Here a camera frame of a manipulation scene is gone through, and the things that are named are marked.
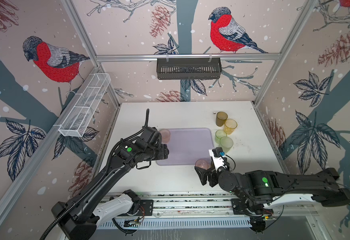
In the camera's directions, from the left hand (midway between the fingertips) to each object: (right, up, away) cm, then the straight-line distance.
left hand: (164, 153), depth 70 cm
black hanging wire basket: (+14, +52, +34) cm, 63 cm away
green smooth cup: (+34, +6, +27) cm, 44 cm away
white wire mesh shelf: (-44, +15, +1) cm, 46 cm away
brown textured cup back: (+37, +17, +32) cm, 51 cm away
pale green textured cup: (+37, 0, +22) cm, 43 cm away
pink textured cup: (-2, +5, +28) cm, 28 cm away
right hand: (+16, -5, -7) cm, 18 cm away
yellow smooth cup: (+43, +11, +33) cm, 56 cm away
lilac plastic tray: (+12, -2, +25) cm, 28 cm away
